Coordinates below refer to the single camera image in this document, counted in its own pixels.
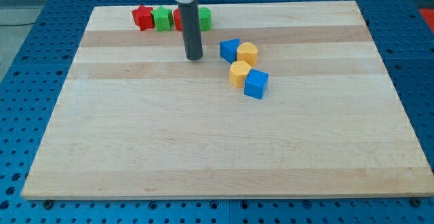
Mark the yellow hexagon block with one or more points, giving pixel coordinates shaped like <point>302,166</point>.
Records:
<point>238,72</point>

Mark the blue triangular block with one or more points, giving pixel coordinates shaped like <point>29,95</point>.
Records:
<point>228,49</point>

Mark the blue cube block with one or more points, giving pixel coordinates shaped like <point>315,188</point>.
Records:
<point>256,83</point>

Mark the red star block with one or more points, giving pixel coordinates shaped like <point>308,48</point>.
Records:
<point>143,17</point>

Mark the light wooden board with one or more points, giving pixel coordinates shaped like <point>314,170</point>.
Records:
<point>136,120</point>

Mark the green cylinder block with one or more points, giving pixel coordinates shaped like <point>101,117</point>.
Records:
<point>205,18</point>

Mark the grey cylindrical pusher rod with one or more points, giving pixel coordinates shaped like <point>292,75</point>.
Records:
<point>191,32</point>

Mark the green star block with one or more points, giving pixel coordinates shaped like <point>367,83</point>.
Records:
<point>163,19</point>

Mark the yellow heart block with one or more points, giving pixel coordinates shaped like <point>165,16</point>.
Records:
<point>247,52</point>

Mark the red cylinder block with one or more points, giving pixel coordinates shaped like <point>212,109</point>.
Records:
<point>177,20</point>

